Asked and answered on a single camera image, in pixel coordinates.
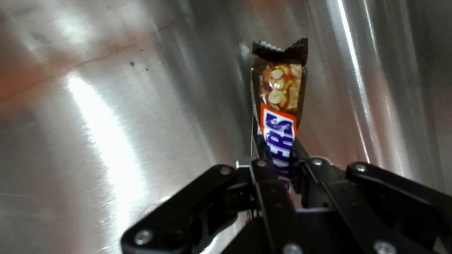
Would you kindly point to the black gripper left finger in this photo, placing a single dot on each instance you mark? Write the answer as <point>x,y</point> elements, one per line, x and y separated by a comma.
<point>188,202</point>

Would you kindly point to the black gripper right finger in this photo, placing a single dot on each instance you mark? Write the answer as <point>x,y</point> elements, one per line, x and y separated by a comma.
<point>386,206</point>

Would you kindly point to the brown Snickers bar packet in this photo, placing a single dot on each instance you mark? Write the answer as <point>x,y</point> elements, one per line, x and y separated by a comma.
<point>283,93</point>

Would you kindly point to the stainless steel sink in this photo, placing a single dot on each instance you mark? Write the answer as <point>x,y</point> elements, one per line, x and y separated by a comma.
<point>117,93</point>

